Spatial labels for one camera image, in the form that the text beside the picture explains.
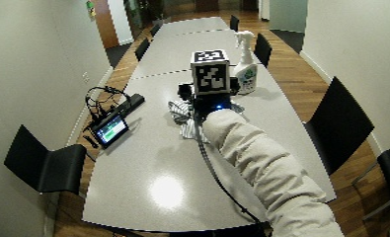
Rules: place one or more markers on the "small tablet screen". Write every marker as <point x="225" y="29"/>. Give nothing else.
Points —
<point x="110" y="131"/>

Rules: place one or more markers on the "striped grey white cloth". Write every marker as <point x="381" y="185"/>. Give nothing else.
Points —
<point x="182" y="115"/>

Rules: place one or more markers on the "white cube with black markers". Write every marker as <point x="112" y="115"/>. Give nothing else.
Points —
<point x="210" y="74"/>

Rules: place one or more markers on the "white wall outlet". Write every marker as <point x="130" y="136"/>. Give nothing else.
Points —
<point x="85" y="77"/>

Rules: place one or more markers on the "small black plug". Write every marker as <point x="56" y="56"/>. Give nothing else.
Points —
<point x="90" y="141"/>

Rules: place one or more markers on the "white spray bottle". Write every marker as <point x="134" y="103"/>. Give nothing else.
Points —
<point x="245" y="74"/>

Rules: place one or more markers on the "long black device box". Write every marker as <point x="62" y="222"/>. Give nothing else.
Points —
<point x="128" y="103"/>

